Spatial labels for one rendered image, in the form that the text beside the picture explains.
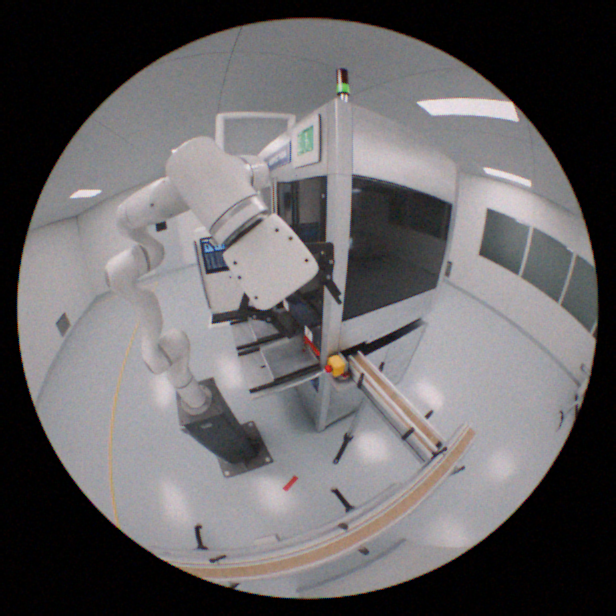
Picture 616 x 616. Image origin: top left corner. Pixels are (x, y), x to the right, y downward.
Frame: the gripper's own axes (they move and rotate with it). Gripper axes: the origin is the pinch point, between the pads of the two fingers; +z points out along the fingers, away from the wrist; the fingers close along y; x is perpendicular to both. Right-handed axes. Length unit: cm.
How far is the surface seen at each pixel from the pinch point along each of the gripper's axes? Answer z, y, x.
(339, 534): 59, -33, -30
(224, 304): 7, -75, 133
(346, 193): -11.1, 28.5, 37.1
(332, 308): 23.6, 1.8, 43.3
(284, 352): 43, -37, 69
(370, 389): 65, -5, 31
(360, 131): -29, 47, 35
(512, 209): 153, 436, 175
